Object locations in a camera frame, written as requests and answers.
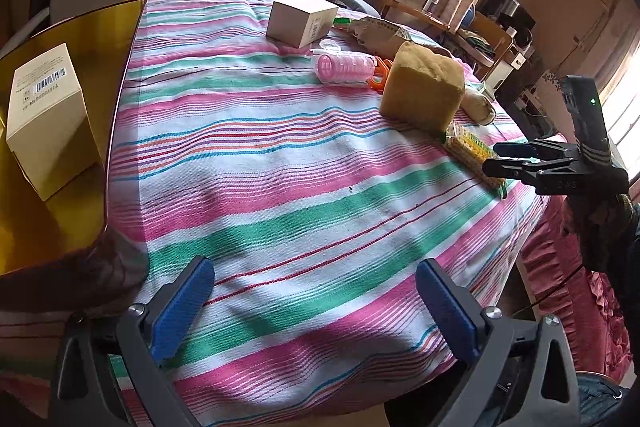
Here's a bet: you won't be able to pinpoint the striped tablecloth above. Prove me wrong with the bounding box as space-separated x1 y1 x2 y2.
102 0 551 427

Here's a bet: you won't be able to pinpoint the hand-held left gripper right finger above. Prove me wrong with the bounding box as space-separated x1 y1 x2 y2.
416 258 596 427

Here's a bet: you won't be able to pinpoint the plain white cardboard box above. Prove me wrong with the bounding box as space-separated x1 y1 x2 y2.
266 0 340 49

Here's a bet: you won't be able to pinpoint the yellow sponge block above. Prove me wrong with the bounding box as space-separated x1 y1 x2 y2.
379 42 466 134

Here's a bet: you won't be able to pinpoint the beige sock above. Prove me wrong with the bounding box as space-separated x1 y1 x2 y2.
457 84 497 125

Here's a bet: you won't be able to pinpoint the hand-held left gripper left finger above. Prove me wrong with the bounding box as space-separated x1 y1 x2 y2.
50 255 216 427

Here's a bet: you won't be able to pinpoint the black appliance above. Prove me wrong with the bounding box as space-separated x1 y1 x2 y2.
480 0 538 48

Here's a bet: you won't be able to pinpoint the foil snack bag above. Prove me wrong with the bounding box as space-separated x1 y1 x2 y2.
332 18 451 60

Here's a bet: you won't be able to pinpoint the gold tin container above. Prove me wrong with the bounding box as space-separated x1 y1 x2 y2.
0 0 151 308

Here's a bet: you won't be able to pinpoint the red ruffled cloth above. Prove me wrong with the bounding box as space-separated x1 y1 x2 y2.
520 137 633 383

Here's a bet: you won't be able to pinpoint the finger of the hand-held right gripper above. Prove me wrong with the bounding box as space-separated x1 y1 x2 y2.
481 157 551 185
492 139 551 162

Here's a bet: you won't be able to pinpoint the pink ribbed plastic cup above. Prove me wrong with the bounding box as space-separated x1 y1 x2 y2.
315 52 377 86

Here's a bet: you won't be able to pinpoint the wooden desk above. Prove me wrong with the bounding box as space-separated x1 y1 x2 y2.
320 0 518 78

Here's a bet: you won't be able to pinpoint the tall cream barcode box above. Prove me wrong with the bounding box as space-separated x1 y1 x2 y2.
6 43 103 202

